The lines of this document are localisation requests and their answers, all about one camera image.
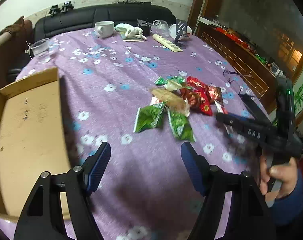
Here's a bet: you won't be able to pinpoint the clear plastic cup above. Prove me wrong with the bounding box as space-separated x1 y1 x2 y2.
30 38 50 61

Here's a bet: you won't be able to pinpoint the brown armchair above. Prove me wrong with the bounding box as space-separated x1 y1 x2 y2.
0 16 33 89

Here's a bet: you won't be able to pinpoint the shallow cardboard box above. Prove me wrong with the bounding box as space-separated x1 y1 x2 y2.
0 68 71 222

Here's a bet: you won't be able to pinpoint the person's right hand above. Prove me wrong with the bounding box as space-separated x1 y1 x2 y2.
259 154 298 207

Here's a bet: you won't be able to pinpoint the black leather sofa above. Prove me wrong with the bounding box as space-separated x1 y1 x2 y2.
6 3 177 81

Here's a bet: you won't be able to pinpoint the bright red snack packet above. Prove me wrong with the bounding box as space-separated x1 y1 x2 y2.
180 76 213 116

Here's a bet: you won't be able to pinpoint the white bowl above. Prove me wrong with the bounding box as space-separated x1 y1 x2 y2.
169 23 193 41

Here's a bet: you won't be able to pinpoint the beige biscuit packet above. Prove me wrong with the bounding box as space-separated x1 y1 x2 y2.
151 88 190 117

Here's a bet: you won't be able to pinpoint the dark red snack packet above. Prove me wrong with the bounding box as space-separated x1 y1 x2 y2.
208 86 223 105

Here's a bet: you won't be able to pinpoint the black phone stand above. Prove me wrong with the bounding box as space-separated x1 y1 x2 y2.
174 18 187 50

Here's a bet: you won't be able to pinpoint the white ceramic mug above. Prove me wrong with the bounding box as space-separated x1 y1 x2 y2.
95 21 115 38

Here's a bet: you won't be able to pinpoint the pale green tea packet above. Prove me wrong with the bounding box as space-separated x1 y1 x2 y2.
163 76 186 92

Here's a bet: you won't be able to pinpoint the small green candy packet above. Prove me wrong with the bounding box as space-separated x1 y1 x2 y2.
154 76 167 86

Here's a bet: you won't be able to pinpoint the green snack packet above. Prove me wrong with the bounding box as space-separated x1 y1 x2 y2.
133 102 166 133
167 109 195 142

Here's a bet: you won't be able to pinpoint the white cloth gloves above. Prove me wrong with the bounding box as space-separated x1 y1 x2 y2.
114 23 147 42

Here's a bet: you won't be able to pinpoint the purple floral tablecloth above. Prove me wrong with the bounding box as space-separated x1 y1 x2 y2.
0 27 275 240

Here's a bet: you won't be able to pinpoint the white red snack packet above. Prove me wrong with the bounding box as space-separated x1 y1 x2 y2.
214 100 228 114

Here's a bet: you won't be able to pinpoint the wooden side cabinet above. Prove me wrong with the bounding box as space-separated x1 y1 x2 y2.
195 17 277 114

